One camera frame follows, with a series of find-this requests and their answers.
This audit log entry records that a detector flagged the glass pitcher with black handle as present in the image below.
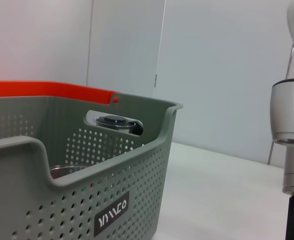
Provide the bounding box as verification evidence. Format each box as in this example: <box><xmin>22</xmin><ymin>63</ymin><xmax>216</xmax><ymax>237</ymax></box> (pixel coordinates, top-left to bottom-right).
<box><xmin>95</xmin><ymin>115</ymin><xmax>145</xmax><ymax>137</ymax></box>

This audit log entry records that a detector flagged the orange basket carry handle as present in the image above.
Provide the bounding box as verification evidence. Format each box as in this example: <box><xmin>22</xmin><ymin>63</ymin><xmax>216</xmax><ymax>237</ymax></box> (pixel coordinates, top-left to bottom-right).
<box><xmin>0</xmin><ymin>79</ymin><xmax>120</xmax><ymax>105</ymax></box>

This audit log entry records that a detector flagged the glass teacup with black holder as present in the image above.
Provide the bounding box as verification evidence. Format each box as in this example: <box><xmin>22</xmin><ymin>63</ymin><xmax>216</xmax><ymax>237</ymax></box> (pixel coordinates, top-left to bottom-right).
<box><xmin>49</xmin><ymin>163</ymin><xmax>92</xmax><ymax>181</ymax></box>

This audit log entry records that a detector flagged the grey perforated storage basket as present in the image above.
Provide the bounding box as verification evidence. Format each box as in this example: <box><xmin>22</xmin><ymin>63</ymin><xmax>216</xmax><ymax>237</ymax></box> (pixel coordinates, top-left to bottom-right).
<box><xmin>0</xmin><ymin>92</ymin><xmax>184</xmax><ymax>240</ymax></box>

